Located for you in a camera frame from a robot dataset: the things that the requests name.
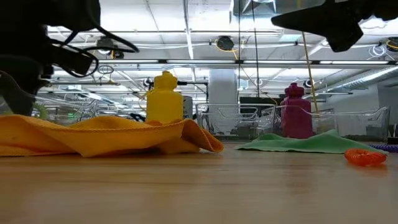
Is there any orange coil wristband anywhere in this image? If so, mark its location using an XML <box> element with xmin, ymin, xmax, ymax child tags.
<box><xmin>343</xmin><ymin>148</ymin><xmax>388</xmax><ymax>167</ymax></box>

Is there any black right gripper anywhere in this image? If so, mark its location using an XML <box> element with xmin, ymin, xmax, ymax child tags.
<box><xmin>270</xmin><ymin>0</ymin><xmax>398</xmax><ymax>53</ymax></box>

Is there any ceiling cord reel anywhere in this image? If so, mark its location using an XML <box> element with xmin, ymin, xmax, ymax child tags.
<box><xmin>215</xmin><ymin>35</ymin><xmax>236</xmax><ymax>52</ymax></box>
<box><xmin>385</xmin><ymin>36</ymin><xmax>398</xmax><ymax>52</ymax></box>
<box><xmin>95</xmin><ymin>36</ymin><xmax>125</xmax><ymax>60</ymax></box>

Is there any yellow power cable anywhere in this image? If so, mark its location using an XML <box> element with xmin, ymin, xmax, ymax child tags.
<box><xmin>300</xmin><ymin>30</ymin><xmax>320</xmax><ymax>113</ymax></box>

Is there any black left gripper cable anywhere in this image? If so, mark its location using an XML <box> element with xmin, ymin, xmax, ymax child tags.
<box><xmin>46</xmin><ymin>23</ymin><xmax>140</xmax><ymax>78</ymax></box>

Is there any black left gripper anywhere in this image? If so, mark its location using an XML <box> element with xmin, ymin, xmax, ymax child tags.
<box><xmin>0</xmin><ymin>29</ymin><xmax>98</xmax><ymax>116</ymax></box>

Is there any purple coil wristband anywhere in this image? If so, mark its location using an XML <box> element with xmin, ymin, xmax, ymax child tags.
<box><xmin>369</xmin><ymin>143</ymin><xmax>398</xmax><ymax>154</ymax></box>

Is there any pink plastic water bottle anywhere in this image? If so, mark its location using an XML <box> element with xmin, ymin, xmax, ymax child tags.
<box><xmin>279</xmin><ymin>82</ymin><xmax>314</xmax><ymax>139</ymax></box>

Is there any black hanging cable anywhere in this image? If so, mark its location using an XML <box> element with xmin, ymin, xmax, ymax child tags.
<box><xmin>253</xmin><ymin>0</ymin><xmax>261</xmax><ymax>98</ymax></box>

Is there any orange microfiber cloth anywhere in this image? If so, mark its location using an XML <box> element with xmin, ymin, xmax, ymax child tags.
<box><xmin>0</xmin><ymin>114</ymin><xmax>224</xmax><ymax>158</ymax></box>

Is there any green microfiber cloth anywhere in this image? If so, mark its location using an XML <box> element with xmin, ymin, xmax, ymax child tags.
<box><xmin>235</xmin><ymin>129</ymin><xmax>388</xmax><ymax>155</ymax></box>

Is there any yellow plastic water bottle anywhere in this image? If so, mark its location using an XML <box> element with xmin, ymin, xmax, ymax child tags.
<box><xmin>146</xmin><ymin>70</ymin><xmax>185</xmax><ymax>124</ymax></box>

